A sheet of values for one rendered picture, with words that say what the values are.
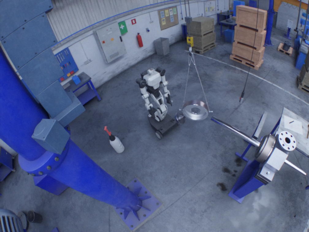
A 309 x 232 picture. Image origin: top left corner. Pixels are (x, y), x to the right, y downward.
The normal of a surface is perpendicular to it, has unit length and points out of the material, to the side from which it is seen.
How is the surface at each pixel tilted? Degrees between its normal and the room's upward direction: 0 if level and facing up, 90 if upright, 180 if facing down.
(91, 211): 0
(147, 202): 0
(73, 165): 90
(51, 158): 90
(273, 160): 45
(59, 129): 90
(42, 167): 90
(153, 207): 0
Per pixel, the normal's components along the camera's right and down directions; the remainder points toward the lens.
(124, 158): -0.17, -0.66
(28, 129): 0.92, 0.17
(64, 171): 0.71, 0.44
